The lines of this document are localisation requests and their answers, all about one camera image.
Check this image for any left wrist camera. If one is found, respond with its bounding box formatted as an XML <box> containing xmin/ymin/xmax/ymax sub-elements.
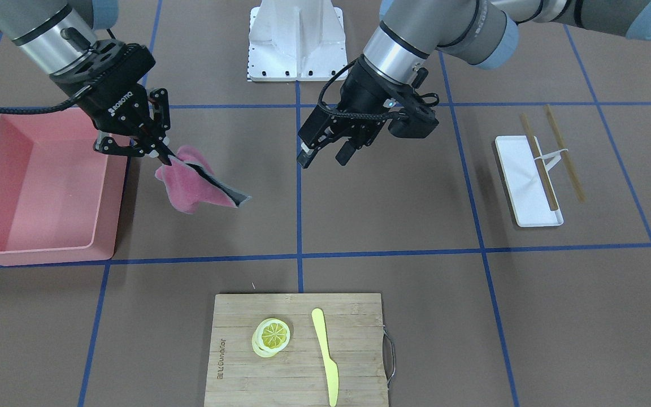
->
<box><xmin>388</xmin><ymin>93</ymin><xmax>440</xmax><ymax>139</ymax></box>

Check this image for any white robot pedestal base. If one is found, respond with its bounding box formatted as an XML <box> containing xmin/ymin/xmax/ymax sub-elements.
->
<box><xmin>246</xmin><ymin>1</ymin><xmax>348</xmax><ymax>82</ymax></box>

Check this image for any wooden rack bar outer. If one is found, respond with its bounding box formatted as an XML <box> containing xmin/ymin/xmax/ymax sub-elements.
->
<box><xmin>544</xmin><ymin>104</ymin><xmax>587</xmax><ymax>204</ymax></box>

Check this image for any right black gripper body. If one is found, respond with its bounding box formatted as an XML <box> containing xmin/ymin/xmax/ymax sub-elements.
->
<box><xmin>49</xmin><ymin>41</ymin><xmax>155</xmax><ymax>133</ymax></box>

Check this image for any yellow plastic knife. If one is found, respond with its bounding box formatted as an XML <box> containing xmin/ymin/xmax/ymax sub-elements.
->
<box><xmin>311</xmin><ymin>308</ymin><xmax>340</xmax><ymax>406</ymax></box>

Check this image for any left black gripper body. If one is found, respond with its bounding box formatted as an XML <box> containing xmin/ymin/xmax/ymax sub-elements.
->
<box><xmin>298</xmin><ymin>55</ymin><xmax>414</xmax><ymax>147</ymax></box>

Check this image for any pink and grey cloth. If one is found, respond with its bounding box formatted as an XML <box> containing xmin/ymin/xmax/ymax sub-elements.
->
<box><xmin>155</xmin><ymin>146</ymin><xmax>251</xmax><ymax>214</ymax></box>

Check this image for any bamboo cutting board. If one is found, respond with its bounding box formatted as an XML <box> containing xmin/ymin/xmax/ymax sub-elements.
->
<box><xmin>204</xmin><ymin>293</ymin><xmax>389</xmax><ymax>406</ymax></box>

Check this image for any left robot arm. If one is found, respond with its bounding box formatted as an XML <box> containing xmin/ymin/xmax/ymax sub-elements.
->
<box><xmin>297</xmin><ymin>1</ymin><xmax>651</xmax><ymax>168</ymax></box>

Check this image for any pink plastic bin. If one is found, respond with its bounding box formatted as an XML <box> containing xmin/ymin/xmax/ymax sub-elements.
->
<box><xmin>0</xmin><ymin>108</ymin><xmax>128</xmax><ymax>266</ymax></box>

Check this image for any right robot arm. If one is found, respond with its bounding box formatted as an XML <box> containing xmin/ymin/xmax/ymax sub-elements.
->
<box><xmin>0</xmin><ymin>1</ymin><xmax>174</xmax><ymax>165</ymax></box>

